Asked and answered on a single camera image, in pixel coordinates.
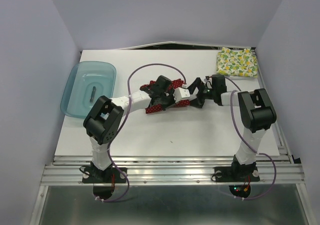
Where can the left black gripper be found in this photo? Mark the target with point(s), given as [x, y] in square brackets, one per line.
[172, 102]

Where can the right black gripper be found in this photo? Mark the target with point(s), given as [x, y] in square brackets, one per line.
[198, 102]

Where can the red polka dot skirt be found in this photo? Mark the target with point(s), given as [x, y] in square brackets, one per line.
[155, 108]

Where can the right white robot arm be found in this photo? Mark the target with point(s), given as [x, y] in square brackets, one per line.
[257, 115]

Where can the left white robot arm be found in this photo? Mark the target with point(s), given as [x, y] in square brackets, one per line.
[102, 123]

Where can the lemon print folded skirt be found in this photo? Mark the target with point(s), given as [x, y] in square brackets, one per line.
[237, 63]

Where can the small dark object in bin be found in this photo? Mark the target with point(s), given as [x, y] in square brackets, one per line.
[92, 95]

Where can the teal plastic bin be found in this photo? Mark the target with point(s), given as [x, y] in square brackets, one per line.
[75, 101]

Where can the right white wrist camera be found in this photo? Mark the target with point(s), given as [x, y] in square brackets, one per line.
[207, 82]

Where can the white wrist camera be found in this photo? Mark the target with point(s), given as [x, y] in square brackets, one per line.
[181, 94]
[207, 82]

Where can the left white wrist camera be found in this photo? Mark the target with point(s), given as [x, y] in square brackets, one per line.
[181, 94]

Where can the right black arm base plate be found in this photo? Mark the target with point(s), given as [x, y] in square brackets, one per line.
[226, 174]

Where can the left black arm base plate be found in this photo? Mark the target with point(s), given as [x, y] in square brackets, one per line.
[92, 176]

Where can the aluminium rail frame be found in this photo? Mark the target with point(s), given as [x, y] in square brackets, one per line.
[170, 158]

